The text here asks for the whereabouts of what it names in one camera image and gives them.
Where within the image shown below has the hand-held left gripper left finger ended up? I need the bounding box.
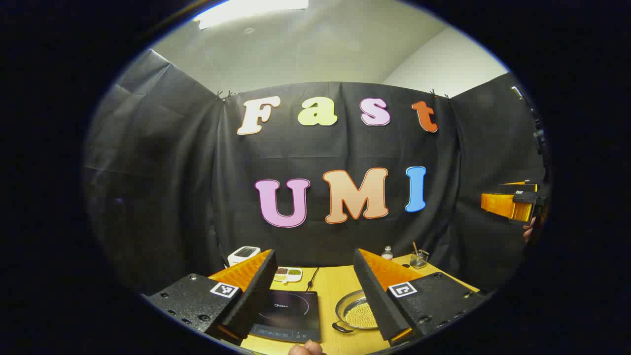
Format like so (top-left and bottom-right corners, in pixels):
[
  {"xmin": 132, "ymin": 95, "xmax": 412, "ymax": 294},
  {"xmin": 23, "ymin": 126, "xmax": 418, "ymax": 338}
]
[{"xmin": 146, "ymin": 249, "xmax": 278, "ymax": 346}]

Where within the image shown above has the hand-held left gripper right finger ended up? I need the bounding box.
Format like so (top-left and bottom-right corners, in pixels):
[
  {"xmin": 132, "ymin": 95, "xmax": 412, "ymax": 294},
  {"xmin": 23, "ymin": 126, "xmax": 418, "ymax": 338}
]
[{"xmin": 352, "ymin": 248, "xmax": 489, "ymax": 347}]

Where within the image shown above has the stainless steel pot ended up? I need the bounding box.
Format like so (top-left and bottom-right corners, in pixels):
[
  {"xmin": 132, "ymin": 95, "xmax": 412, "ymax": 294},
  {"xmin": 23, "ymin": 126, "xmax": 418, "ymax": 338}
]
[{"xmin": 332, "ymin": 289, "xmax": 380, "ymax": 333}]

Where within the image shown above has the black induction cooktop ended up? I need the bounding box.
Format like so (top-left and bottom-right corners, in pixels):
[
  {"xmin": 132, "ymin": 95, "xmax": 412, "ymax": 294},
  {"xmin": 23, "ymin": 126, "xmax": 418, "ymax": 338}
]
[{"xmin": 249, "ymin": 289, "xmax": 321, "ymax": 343}]

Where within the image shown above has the pile of yellow soybeans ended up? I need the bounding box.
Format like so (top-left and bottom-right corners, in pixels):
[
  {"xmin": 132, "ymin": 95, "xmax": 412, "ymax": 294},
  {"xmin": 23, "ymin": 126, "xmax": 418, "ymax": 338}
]
[{"xmin": 344, "ymin": 302, "xmax": 379, "ymax": 330}]

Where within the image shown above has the white divided bean dish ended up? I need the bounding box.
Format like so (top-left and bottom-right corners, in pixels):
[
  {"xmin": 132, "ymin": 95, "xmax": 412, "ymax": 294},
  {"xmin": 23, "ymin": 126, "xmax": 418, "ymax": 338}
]
[{"xmin": 273, "ymin": 267, "xmax": 303, "ymax": 284}]

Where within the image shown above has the white toaster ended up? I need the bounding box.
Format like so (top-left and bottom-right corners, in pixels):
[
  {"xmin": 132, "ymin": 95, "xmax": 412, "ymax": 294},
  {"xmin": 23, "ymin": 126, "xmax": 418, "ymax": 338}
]
[{"xmin": 227, "ymin": 246, "xmax": 261, "ymax": 267}]

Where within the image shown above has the dark metal stand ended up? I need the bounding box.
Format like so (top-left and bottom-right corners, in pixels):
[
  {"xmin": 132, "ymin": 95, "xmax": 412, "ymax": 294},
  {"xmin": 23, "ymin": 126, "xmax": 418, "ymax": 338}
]
[{"xmin": 511, "ymin": 85, "xmax": 549, "ymax": 158}]

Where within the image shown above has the glass jar with stick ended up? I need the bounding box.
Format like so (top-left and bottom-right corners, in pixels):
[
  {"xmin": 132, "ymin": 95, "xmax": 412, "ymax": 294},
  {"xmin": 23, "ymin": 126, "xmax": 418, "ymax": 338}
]
[{"xmin": 410, "ymin": 242, "xmax": 429, "ymax": 269}]

